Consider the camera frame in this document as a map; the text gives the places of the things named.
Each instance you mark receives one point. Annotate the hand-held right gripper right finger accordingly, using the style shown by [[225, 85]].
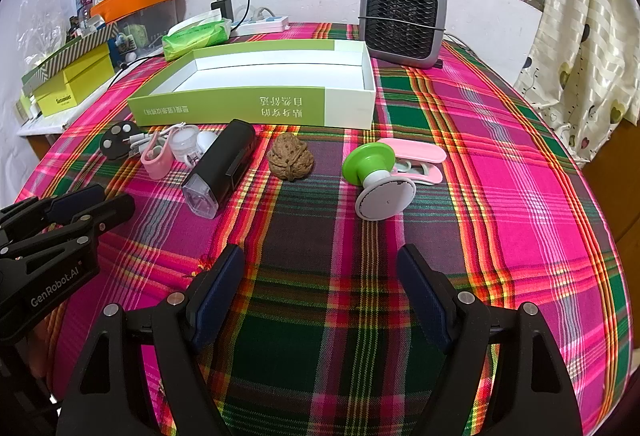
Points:
[[425, 291]]

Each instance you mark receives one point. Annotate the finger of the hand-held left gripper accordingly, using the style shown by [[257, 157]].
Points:
[[112, 213], [70, 206]]

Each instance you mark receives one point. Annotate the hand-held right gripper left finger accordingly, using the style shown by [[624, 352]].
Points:
[[220, 286]]

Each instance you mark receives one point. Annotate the small pink holder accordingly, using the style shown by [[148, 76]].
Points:
[[156, 163]]

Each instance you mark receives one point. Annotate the white round container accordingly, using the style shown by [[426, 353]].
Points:
[[182, 143]]

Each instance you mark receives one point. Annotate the green and white round gadget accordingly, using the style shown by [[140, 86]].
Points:
[[385, 196]]

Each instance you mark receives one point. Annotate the black bike light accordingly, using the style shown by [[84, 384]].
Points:
[[225, 156]]

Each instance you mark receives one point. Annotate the pink and white clip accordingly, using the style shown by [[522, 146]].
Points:
[[415, 151]]

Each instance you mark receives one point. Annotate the brown walnut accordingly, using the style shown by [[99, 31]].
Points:
[[290, 158]]

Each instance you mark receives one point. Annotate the green and white cardboard box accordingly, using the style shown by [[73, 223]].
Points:
[[225, 108]]

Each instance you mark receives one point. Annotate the pink green plaid tablecloth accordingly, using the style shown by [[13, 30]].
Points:
[[325, 241]]

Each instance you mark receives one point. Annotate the yellow-green cardboard box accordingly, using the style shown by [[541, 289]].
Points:
[[70, 86]]

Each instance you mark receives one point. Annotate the striped green white box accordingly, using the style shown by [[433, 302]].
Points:
[[65, 53]]

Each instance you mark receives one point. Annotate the small blue white box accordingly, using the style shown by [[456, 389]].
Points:
[[122, 46]]

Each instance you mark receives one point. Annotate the clear plastic bag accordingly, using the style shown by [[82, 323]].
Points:
[[40, 31]]

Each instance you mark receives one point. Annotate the green tissue pack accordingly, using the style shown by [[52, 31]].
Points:
[[195, 41]]

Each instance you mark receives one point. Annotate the clear plastic container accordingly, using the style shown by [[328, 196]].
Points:
[[150, 23]]

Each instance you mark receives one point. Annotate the wooden cabinet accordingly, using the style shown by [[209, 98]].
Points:
[[615, 176]]

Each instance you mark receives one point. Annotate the white power strip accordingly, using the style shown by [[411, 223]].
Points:
[[265, 23]]

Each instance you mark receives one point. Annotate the grey space heater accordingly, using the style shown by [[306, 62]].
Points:
[[400, 21]]

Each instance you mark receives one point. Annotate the cream patterned curtain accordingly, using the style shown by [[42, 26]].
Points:
[[585, 41]]

